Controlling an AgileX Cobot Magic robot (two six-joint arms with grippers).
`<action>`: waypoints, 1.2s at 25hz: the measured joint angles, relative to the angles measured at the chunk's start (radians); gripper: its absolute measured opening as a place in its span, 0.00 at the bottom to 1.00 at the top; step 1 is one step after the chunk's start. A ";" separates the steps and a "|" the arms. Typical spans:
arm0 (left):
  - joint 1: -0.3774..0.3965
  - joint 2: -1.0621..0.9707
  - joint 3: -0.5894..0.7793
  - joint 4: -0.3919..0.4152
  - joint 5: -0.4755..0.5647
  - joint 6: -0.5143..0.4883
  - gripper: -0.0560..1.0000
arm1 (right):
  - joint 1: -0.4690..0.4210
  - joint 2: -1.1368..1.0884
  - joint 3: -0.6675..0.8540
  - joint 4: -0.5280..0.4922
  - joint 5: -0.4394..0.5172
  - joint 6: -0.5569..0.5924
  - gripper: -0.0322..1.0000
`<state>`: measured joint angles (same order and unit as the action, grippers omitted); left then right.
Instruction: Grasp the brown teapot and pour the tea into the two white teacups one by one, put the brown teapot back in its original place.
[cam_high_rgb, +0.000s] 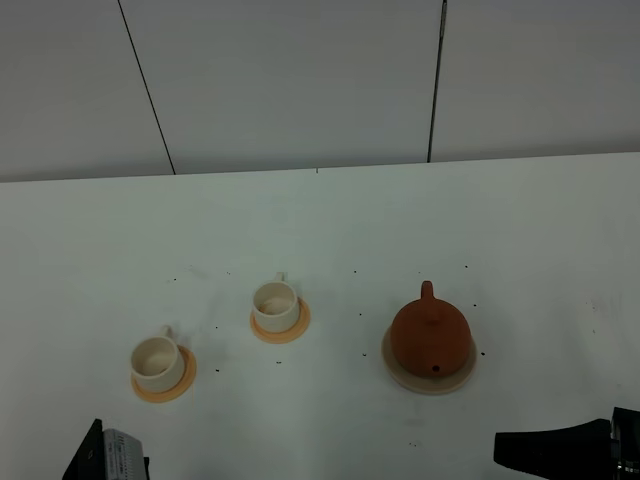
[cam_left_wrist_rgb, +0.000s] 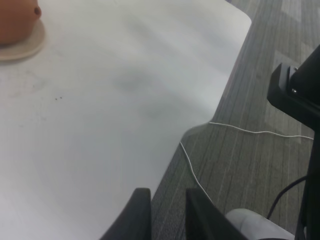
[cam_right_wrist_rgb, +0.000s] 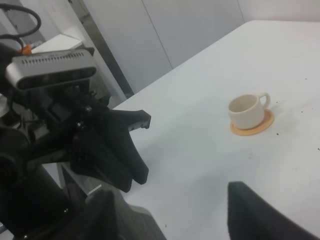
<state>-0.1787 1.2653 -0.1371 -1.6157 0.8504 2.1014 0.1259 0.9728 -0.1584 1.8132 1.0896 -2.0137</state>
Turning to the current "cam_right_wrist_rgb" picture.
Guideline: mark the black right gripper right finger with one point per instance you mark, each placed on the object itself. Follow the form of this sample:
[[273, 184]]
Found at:
[[250, 217]]

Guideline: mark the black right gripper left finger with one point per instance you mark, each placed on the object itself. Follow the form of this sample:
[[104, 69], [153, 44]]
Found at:
[[120, 220]]

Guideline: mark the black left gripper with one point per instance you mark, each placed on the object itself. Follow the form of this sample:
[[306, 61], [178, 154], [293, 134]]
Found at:
[[79, 133]]

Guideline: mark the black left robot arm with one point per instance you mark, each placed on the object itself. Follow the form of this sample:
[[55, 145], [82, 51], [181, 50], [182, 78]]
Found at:
[[36, 208]]

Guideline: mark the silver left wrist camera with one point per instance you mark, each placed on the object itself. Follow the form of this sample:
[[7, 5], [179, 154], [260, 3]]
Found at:
[[46, 69]]

